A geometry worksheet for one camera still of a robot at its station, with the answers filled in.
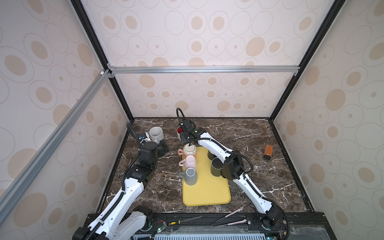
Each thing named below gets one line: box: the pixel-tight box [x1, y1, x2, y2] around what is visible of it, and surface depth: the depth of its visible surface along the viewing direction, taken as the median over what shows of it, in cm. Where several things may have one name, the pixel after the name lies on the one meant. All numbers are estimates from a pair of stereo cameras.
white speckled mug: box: [149, 126, 164, 144], surface depth 102 cm
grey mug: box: [178, 167, 198, 186], surface depth 83 cm
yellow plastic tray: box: [182, 146, 231, 207], surface depth 86 cm
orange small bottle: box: [263, 144, 273, 161], surface depth 99 cm
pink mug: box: [178, 154, 196, 170], surface depth 88 cm
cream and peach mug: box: [177, 143, 197, 160], surface depth 93 cm
